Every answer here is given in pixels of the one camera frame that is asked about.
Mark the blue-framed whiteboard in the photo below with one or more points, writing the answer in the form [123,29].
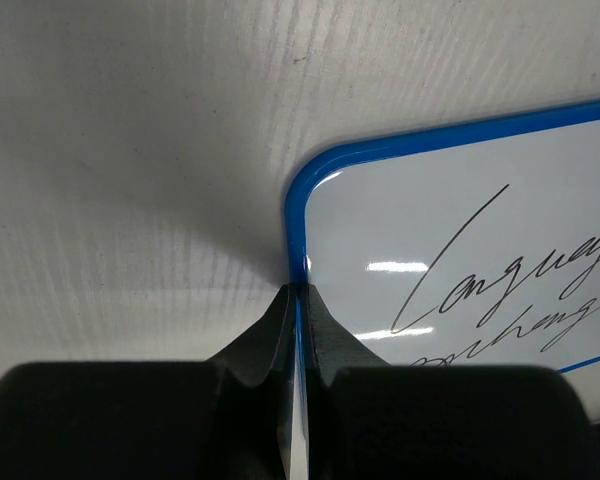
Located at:
[475,244]

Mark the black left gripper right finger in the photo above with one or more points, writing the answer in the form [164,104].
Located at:
[368,419]

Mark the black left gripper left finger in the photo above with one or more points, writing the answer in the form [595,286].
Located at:
[227,417]

